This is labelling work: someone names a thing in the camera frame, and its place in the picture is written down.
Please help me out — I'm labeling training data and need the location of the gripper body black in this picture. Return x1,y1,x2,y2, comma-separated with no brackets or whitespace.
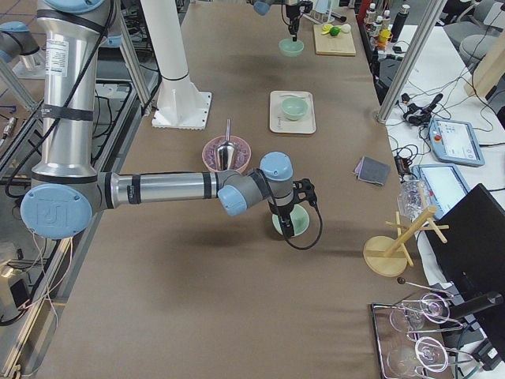
268,178,316,227
283,0,312,34

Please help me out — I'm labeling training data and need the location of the green bowl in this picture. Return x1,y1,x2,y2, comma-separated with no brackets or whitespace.
279,38,305,58
281,96,309,121
271,205,309,237

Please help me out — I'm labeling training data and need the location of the green lime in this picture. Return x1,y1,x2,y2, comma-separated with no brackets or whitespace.
329,26,341,37

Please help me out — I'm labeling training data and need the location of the bamboo cutting board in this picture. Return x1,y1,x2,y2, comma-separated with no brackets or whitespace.
313,24,356,56

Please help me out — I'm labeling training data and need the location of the grey folded cloth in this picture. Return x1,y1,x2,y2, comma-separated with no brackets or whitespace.
353,156,391,186

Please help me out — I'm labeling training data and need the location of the cream rabbit tray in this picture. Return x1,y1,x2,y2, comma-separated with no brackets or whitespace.
269,91,316,135

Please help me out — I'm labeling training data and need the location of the pink bowl with ice cubes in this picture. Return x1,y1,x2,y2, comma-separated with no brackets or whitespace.
202,135,252,173

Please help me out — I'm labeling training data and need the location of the metal ice scoop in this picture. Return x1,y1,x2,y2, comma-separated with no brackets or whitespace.
214,118,237,171

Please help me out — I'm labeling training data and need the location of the wooden mug tree stand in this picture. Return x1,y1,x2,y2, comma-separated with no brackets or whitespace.
363,185,449,277

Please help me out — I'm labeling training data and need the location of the clear plastic bag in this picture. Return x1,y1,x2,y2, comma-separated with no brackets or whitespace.
397,180,428,220

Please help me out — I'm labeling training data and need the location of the blue teach pendant near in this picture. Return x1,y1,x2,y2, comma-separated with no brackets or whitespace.
412,163,469,220

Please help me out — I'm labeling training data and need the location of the blue teach pendant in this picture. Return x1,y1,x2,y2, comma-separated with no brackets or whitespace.
428,118,485,167
412,163,469,220

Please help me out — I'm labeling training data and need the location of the wine glass far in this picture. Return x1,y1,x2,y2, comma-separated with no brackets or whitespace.
389,293,463,334

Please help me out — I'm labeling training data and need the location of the wine glass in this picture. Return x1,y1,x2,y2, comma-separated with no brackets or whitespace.
386,336,473,378
389,293,463,334

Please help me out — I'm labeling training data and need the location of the blue teach pendant far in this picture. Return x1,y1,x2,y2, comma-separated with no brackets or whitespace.
428,118,485,167

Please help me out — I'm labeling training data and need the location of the black tray with glasses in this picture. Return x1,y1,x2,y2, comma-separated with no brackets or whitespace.
370,303,481,378

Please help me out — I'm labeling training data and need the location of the black monitor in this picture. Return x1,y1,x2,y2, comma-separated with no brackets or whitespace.
426,183,504,357

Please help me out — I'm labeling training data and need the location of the wine glass near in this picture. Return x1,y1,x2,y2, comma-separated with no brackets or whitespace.
386,336,473,378

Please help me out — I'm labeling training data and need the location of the white camera pillar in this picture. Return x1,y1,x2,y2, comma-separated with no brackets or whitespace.
141,0,211,130

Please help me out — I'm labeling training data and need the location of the aluminium frame post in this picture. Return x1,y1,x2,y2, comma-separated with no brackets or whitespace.
376,0,447,124

